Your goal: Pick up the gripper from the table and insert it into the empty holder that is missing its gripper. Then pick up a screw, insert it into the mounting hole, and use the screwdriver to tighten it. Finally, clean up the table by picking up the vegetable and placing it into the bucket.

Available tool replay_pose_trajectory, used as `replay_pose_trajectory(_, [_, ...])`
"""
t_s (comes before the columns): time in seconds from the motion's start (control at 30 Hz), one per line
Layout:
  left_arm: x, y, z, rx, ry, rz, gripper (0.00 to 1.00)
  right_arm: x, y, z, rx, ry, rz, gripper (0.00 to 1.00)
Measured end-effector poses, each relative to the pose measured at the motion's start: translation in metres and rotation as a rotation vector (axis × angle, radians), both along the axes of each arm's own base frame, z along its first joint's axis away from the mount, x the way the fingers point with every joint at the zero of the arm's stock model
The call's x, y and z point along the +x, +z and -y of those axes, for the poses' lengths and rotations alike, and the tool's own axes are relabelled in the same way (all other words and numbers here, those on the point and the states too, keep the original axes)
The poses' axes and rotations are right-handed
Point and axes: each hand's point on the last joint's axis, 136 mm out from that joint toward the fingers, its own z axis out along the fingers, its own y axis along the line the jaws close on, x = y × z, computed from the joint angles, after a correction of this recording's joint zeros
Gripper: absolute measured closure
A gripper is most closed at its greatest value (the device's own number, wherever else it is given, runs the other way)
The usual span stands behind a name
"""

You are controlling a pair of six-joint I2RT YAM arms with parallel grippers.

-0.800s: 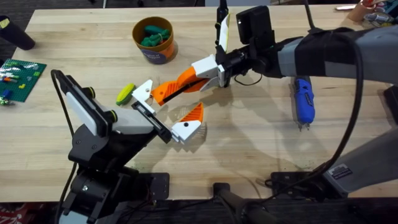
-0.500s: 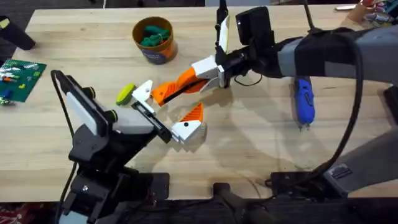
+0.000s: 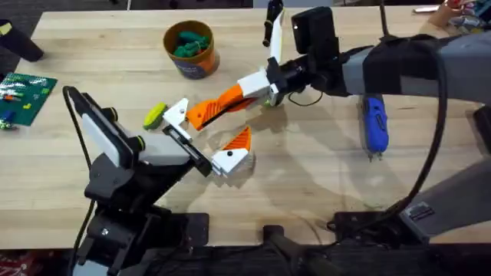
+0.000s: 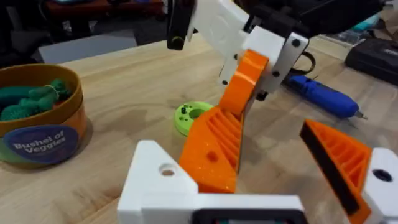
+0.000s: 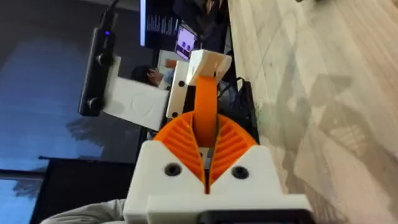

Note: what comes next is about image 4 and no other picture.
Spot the bare white left gripper left finger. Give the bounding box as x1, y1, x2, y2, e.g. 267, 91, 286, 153
117, 139, 200, 224

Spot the white orange left gripper right finger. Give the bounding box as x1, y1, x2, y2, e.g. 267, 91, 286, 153
299, 119, 398, 224

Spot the orange ribbed wedge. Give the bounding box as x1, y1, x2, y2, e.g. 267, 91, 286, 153
178, 105, 246, 194

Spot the blue electric screwdriver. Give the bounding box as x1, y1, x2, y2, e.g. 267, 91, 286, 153
285, 73, 369, 121

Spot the green disc with holes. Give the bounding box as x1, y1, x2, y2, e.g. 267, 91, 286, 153
174, 101, 216, 138

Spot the black flat box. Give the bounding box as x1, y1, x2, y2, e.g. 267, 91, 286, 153
344, 37, 398, 87

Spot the brown tub with green toys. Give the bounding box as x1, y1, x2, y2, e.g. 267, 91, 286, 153
0, 63, 88, 170

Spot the teal packet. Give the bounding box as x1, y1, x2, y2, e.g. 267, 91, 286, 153
352, 12, 382, 32

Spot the grey flat board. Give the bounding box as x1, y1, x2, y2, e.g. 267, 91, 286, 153
37, 33, 138, 65

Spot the black cable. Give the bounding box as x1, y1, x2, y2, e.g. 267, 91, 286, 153
290, 50, 317, 76

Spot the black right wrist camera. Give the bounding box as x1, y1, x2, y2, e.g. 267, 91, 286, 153
165, 0, 197, 51

